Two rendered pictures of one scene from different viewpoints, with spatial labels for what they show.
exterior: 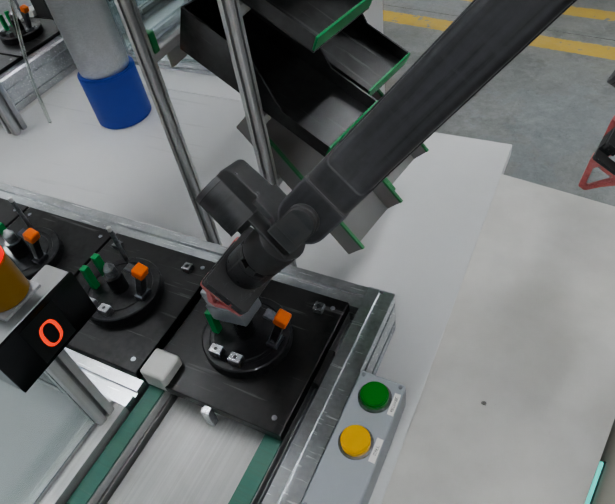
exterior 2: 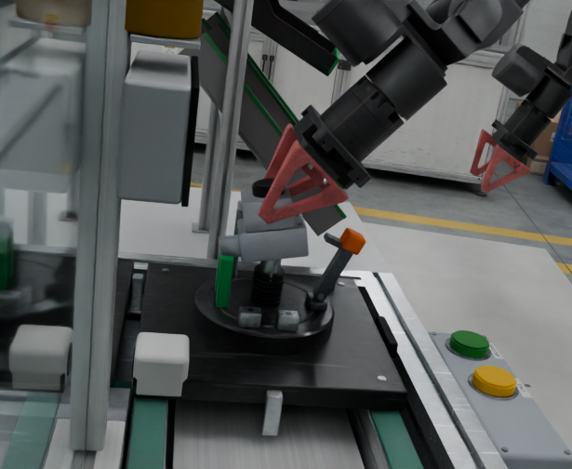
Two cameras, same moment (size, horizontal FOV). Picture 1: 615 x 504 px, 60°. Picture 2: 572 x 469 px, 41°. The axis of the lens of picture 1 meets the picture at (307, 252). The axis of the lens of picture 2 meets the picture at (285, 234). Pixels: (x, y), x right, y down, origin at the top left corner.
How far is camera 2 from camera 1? 67 cm
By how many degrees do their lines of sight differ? 44
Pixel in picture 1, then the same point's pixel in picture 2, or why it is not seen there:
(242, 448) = (334, 455)
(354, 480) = (529, 416)
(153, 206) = not seen: outside the picture
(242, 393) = (312, 366)
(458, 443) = not seen: hidden behind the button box
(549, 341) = (531, 330)
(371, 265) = not seen: hidden behind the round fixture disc
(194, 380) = (226, 366)
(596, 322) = (552, 313)
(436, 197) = (312, 239)
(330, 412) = (435, 368)
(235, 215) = (387, 20)
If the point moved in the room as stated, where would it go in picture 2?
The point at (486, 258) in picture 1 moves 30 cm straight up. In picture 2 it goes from (411, 280) to (452, 91)
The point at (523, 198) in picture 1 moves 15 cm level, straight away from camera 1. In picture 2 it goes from (400, 237) to (377, 209)
